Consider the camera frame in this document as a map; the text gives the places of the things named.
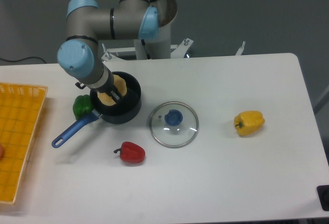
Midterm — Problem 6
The pale glazed donut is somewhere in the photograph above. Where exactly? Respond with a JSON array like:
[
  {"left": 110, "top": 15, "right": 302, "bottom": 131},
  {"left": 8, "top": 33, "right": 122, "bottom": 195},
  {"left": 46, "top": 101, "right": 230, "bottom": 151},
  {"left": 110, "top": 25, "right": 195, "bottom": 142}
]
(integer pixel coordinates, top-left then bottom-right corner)
[{"left": 97, "top": 72, "right": 127, "bottom": 106}]

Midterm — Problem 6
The dark pot blue handle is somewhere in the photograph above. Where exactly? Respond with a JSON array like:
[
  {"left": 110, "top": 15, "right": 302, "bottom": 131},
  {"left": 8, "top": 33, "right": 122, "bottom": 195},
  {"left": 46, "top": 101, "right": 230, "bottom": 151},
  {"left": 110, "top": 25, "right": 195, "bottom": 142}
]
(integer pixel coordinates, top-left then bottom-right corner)
[{"left": 51, "top": 71, "right": 141, "bottom": 148}]

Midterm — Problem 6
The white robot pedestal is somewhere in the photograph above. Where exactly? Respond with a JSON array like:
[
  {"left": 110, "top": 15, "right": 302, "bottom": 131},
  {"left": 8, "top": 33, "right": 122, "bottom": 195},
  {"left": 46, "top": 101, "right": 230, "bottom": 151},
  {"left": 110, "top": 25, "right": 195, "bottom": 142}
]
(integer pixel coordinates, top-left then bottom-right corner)
[{"left": 133, "top": 0, "right": 178, "bottom": 60}]

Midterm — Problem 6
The white metal frame bracket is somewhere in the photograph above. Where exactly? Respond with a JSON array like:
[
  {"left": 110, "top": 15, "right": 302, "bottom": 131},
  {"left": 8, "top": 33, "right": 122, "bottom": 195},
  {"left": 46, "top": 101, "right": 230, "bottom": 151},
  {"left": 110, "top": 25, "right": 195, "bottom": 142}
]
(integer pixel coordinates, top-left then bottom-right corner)
[{"left": 100, "top": 38, "right": 246, "bottom": 62}]

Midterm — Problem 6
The yellow bell pepper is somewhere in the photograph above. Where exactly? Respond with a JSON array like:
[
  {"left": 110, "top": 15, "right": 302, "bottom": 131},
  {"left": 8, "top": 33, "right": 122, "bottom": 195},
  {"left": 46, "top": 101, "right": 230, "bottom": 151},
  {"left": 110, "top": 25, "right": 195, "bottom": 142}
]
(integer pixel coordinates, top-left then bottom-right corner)
[{"left": 234, "top": 110, "right": 265, "bottom": 137}]

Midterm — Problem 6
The green bell pepper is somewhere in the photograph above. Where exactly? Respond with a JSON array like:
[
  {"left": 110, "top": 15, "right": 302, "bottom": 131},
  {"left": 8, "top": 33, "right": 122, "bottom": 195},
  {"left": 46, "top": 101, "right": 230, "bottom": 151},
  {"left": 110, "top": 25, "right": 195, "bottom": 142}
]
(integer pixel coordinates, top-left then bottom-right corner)
[{"left": 72, "top": 95, "right": 94, "bottom": 120}]

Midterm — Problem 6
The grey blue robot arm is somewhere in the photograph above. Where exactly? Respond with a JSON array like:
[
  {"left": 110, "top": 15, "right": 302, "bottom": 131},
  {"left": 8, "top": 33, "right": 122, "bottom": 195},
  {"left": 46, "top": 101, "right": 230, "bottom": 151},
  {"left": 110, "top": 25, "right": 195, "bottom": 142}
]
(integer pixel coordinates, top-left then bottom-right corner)
[{"left": 57, "top": 0, "right": 159, "bottom": 103}]

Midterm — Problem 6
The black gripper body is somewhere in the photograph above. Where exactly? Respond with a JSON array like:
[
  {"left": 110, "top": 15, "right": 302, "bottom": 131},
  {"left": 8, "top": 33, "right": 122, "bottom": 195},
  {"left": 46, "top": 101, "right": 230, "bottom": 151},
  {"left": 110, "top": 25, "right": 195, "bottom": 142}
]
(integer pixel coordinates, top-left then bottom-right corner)
[{"left": 89, "top": 72, "right": 118, "bottom": 95}]

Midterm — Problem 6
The black cable on floor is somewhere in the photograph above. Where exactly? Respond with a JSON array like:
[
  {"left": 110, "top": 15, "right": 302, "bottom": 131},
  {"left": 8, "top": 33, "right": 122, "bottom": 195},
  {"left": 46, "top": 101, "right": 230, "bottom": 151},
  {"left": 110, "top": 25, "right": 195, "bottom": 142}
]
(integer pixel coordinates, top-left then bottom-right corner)
[{"left": 0, "top": 57, "right": 47, "bottom": 64}]

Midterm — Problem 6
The yellow plastic basket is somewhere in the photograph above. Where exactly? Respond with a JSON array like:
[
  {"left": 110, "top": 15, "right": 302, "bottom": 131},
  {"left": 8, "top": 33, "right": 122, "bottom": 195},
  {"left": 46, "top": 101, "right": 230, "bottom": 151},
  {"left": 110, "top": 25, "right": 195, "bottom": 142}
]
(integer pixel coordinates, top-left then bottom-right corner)
[{"left": 1, "top": 82, "right": 48, "bottom": 204}]

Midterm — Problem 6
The black device at table edge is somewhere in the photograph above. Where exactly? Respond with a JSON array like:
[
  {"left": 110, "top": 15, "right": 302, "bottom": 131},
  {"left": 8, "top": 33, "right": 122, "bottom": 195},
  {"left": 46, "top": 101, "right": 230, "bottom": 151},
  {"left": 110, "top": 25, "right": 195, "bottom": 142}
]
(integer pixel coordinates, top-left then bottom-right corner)
[{"left": 317, "top": 185, "right": 329, "bottom": 211}]

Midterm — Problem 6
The glass lid blue knob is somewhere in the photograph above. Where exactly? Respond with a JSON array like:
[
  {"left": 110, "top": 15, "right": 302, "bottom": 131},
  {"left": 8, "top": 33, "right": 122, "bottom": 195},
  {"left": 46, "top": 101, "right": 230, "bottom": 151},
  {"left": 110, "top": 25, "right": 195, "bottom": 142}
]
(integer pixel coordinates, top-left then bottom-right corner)
[{"left": 149, "top": 101, "right": 199, "bottom": 148}]

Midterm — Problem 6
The red bell pepper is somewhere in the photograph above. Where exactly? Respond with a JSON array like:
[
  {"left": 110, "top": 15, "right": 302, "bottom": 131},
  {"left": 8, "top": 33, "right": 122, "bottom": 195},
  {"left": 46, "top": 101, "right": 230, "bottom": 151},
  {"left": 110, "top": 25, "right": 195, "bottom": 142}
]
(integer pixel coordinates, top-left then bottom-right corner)
[{"left": 114, "top": 141, "right": 145, "bottom": 163}]

